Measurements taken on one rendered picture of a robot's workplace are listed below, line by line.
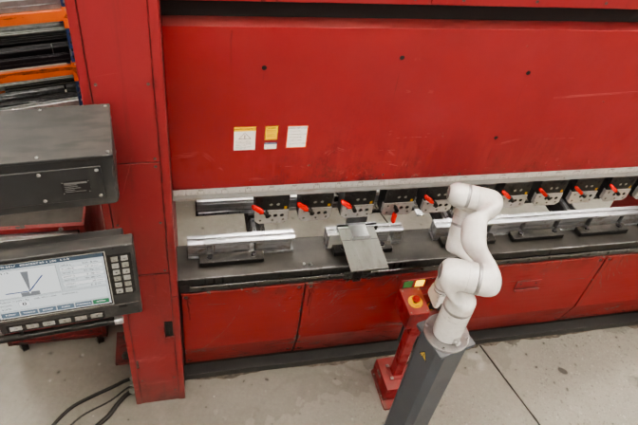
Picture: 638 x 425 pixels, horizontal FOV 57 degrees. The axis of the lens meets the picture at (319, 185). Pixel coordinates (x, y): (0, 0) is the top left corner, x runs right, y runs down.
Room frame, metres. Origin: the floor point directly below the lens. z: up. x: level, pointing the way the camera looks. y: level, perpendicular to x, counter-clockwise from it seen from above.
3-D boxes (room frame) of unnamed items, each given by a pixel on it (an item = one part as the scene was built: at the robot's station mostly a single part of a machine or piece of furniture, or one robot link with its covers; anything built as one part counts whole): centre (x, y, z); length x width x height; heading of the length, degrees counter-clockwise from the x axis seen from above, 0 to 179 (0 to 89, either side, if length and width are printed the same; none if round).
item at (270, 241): (1.88, 0.32, 0.92); 0.50 x 0.06 x 0.10; 108
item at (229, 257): (1.81, 0.35, 0.89); 0.30 x 0.05 x 0.03; 108
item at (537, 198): (2.34, -1.13, 1.18); 0.15 x 0.09 x 0.17; 108
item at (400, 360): (1.83, -0.59, 0.39); 0.05 x 0.05 x 0.54; 19
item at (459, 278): (1.49, -0.59, 1.30); 0.19 x 0.12 x 0.24; 85
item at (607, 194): (2.46, -1.51, 1.18); 0.15 x 0.09 x 0.17; 108
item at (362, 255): (1.90, -0.25, 1.00); 0.26 x 0.18 x 0.01; 18
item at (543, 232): (2.29, -1.18, 0.89); 0.30 x 0.05 x 0.03; 108
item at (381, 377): (1.81, -0.60, 0.06); 0.25 x 0.20 x 0.12; 19
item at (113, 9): (1.91, 0.78, 1.15); 0.85 x 0.25 x 2.30; 18
